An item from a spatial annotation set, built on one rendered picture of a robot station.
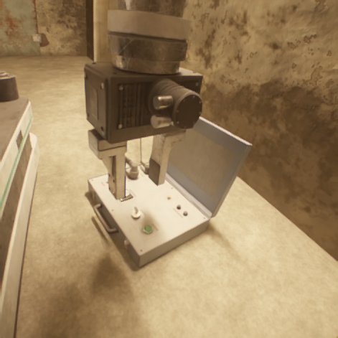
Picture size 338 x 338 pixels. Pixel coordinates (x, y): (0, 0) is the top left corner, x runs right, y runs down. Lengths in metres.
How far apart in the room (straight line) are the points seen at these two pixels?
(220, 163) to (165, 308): 0.45
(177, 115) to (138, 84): 0.10
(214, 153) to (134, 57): 0.44
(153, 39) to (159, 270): 0.56
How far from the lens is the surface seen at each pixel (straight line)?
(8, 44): 4.29
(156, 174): 0.62
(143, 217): 0.71
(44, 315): 0.64
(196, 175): 0.79
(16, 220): 0.60
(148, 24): 0.41
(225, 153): 0.72
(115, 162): 0.52
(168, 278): 0.66
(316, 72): 0.87
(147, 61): 0.43
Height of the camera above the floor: 0.57
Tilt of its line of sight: 33 degrees down
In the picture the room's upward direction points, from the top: 9 degrees clockwise
